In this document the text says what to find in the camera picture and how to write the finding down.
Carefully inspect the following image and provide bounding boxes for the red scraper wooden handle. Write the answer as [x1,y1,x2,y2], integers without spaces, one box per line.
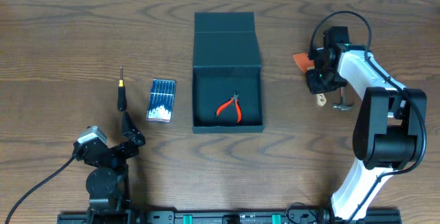
[292,52,327,109]

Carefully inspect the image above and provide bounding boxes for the small black-handled hammer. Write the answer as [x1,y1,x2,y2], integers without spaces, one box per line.
[333,87,353,111]

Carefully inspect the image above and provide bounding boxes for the blue screwdriver bit case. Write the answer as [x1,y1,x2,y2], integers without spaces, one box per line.
[146,79,176,123]

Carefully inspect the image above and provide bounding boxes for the red-handled pliers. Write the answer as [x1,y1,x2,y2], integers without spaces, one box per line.
[214,91,243,124]

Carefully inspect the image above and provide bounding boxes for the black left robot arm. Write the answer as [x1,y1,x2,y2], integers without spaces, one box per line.
[72,111,146,223]

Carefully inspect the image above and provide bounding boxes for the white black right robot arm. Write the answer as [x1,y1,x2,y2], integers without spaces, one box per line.
[306,42,427,223]

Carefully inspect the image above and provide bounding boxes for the black yellow screwdriver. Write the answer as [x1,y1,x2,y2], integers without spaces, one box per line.
[117,65,127,111]

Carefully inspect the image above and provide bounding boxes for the black open gift box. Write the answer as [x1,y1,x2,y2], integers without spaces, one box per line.
[192,12,265,134]

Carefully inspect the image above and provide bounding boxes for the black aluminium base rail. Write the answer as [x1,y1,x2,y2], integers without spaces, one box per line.
[56,208,402,224]

